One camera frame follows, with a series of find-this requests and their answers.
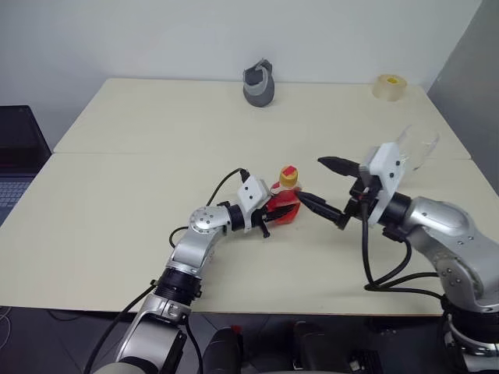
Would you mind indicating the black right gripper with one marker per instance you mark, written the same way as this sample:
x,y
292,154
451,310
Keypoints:
x,y
360,191

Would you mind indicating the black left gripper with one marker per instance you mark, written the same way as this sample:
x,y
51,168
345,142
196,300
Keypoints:
x,y
259,221

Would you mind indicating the red bottle with yellow cap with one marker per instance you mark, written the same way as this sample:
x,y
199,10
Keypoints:
x,y
289,196

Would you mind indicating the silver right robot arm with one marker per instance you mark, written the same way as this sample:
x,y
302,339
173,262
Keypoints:
x,y
448,224

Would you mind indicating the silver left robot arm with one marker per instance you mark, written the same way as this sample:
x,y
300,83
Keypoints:
x,y
195,249

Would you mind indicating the clear plastic cup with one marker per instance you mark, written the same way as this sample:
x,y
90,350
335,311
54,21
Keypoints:
x,y
420,150

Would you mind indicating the translucent tape roll yellow core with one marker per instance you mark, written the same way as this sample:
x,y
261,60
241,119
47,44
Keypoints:
x,y
390,89

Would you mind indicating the dark rounded shape red tip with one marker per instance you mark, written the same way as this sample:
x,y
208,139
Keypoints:
x,y
224,350

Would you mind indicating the dark open laptop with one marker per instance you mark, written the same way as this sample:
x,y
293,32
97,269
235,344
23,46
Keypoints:
x,y
17,156

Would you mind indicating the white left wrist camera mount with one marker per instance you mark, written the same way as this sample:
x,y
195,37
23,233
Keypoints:
x,y
252,193

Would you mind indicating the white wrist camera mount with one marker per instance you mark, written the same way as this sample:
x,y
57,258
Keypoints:
x,y
252,193
386,177

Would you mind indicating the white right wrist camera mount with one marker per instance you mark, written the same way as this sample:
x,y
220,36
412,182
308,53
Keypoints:
x,y
386,177

